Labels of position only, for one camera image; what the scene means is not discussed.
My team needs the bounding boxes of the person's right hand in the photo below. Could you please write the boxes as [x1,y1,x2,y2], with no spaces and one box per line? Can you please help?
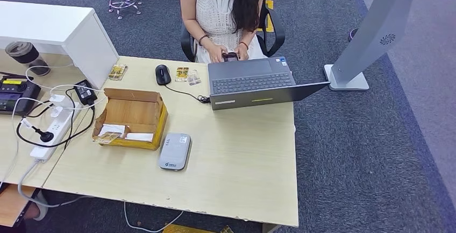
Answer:
[208,44,229,63]

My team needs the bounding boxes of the person's left hand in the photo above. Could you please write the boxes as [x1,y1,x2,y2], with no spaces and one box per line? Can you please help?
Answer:
[235,43,250,61]

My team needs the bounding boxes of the pale ID card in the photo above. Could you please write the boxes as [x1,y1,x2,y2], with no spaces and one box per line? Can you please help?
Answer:
[187,69,202,86]

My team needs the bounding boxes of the person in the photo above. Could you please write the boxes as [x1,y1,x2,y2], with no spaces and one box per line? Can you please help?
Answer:
[178,0,268,64]

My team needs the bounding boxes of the white paper card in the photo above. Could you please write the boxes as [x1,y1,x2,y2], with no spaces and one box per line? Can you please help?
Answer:
[125,132,154,143]
[98,123,127,137]

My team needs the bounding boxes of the grey laptop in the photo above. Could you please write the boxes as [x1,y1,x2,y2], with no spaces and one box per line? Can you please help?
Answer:
[208,56,331,111]

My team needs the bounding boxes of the black office chair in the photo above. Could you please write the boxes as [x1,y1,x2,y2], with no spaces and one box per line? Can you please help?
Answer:
[180,5,286,63]

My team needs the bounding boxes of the yellow floor object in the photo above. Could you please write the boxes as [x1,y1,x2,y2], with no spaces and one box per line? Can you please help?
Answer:
[263,0,275,33]

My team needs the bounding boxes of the black computer mouse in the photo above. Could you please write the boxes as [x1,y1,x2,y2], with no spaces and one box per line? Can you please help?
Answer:
[155,64,172,86]

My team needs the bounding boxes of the stack of golden cards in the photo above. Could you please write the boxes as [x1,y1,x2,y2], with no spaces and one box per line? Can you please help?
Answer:
[108,63,129,81]

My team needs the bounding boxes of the open cardboard box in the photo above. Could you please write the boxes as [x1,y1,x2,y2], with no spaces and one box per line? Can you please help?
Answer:
[91,88,169,151]

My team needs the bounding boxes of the grey kiosk stand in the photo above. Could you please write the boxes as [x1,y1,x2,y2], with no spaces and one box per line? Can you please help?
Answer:
[323,0,450,91]

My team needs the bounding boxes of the black power adapter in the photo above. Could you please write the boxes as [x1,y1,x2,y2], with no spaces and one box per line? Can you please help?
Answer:
[74,79,98,105]

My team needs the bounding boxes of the white power strip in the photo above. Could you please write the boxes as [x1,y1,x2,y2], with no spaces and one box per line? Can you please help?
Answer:
[30,97,83,163]

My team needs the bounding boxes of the white cabinet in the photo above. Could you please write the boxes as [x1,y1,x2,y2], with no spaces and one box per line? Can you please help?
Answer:
[0,1,120,90]

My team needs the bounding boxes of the yellow box under desk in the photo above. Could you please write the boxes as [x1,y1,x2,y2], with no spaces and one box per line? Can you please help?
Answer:
[163,223,234,233]

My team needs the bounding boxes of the black lidded coffee cup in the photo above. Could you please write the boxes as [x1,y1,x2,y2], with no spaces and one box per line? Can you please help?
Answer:
[5,41,51,77]

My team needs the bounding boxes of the black control device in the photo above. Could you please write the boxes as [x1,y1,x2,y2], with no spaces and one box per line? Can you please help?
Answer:
[0,75,42,116]

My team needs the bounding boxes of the wooden board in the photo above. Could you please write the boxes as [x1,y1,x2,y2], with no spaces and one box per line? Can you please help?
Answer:
[0,184,37,228]

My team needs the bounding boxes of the black mouse cable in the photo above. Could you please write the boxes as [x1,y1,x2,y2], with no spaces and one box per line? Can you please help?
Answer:
[164,84,211,104]

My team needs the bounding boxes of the white hanging cable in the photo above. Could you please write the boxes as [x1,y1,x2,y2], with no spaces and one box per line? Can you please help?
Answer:
[123,201,185,233]

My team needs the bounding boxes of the black plug with cable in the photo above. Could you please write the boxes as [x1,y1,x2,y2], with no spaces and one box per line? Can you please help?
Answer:
[16,88,96,149]

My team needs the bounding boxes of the grey power strip cord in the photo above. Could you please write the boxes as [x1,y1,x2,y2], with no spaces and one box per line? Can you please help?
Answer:
[18,161,94,209]

